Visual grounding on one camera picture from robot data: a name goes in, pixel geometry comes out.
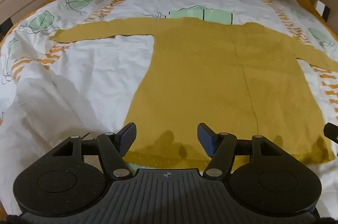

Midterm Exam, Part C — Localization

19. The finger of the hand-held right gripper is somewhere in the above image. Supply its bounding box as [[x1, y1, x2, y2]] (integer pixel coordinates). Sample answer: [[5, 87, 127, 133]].
[[323, 122, 338, 146]]

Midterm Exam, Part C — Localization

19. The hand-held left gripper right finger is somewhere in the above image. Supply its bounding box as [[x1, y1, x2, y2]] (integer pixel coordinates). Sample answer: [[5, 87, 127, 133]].
[[197, 122, 287, 178]]

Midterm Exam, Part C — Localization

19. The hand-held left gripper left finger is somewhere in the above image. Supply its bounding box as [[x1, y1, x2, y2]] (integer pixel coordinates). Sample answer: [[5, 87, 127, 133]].
[[51, 122, 138, 179]]

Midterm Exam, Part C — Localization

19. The mustard yellow knit sweater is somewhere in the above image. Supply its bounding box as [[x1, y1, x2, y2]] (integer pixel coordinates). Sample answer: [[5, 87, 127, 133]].
[[50, 16, 338, 169]]

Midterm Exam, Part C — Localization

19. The white printed duvet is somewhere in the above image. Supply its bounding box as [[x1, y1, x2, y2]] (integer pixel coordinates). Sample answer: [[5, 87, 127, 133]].
[[0, 0, 338, 216]]

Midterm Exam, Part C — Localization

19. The yellow bed sheet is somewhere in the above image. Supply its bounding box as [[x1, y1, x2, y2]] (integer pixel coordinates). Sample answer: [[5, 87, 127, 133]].
[[0, 0, 338, 50]]

